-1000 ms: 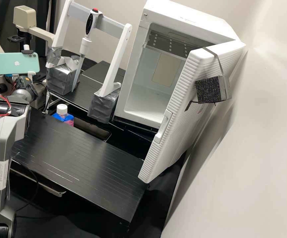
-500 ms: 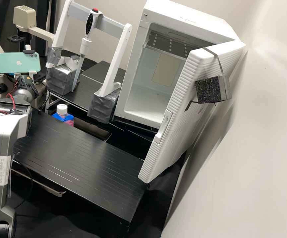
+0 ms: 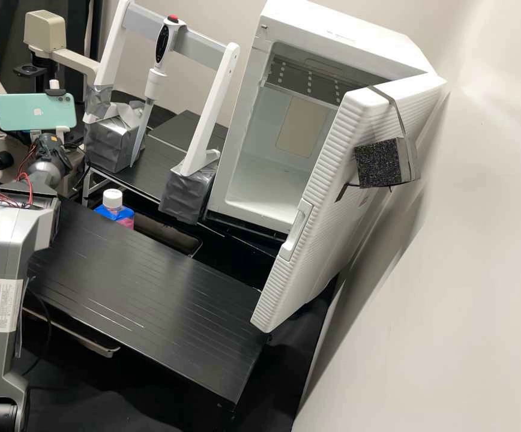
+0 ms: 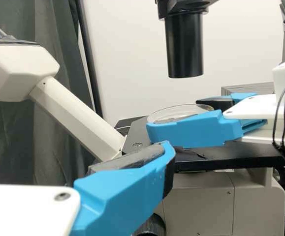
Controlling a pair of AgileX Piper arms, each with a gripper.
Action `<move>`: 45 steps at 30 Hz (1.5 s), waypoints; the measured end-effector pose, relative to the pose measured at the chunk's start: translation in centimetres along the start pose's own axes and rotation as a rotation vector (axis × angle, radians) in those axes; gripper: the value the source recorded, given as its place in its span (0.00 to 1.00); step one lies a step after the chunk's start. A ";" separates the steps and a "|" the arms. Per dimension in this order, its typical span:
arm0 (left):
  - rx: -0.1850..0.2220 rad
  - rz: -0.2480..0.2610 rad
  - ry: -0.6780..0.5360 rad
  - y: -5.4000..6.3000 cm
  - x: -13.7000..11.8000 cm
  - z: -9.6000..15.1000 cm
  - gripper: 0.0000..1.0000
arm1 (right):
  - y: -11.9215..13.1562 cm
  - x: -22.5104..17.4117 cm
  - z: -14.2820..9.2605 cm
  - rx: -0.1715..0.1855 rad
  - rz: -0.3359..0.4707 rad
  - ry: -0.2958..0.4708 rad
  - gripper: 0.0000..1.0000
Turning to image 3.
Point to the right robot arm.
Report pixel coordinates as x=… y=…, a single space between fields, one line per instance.
x=13 y=234

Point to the cream microscope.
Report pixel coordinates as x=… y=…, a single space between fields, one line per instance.
x=44 y=31

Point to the white-capped bottle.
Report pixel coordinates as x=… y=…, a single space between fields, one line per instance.
x=114 y=211

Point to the black platform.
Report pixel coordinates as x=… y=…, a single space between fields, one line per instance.
x=242 y=223
x=161 y=153
x=152 y=292

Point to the pipette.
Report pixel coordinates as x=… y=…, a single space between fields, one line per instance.
x=163 y=40

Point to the black tray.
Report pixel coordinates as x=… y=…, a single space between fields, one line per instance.
x=170 y=231

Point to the white pipette stand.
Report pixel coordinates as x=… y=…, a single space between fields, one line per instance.
x=206 y=135

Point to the white incubator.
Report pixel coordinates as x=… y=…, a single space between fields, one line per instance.
x=314 y=27

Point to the incubator door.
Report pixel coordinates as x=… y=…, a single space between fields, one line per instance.
x=332 y=202

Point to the right wrist camera phone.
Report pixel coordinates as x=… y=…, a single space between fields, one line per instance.
x=31 y=112

